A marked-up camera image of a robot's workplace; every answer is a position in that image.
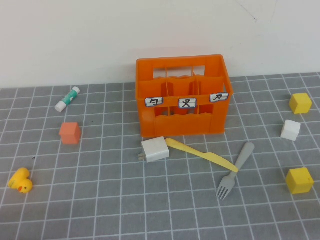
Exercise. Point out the pale yellow plastic knife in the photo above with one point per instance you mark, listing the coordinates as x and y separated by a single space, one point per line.
200 153

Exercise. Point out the orange plastic cutlery holder crate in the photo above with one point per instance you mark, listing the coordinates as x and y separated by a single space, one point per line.
182 126

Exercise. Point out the white label with fork character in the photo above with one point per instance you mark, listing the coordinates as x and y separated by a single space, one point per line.
187 103

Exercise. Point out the white label with knife character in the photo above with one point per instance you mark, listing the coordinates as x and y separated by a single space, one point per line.
219 97

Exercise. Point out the grey plastic fork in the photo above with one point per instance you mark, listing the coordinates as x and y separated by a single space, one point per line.
243 156

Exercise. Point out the orange foam cube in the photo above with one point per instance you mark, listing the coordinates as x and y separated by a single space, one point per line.
70 135

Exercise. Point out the white green glue stick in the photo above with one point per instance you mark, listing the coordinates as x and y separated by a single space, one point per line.
67 99

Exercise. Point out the white foam block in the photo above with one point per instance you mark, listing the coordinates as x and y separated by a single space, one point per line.
290 130

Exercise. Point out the yellow rubber duck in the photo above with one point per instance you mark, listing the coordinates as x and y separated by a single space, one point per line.
21 181

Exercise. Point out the yellow foam cube with notch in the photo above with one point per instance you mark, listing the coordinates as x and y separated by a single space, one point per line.
299 181

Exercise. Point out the white USB wall charger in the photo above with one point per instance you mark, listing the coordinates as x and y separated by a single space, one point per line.
155 150

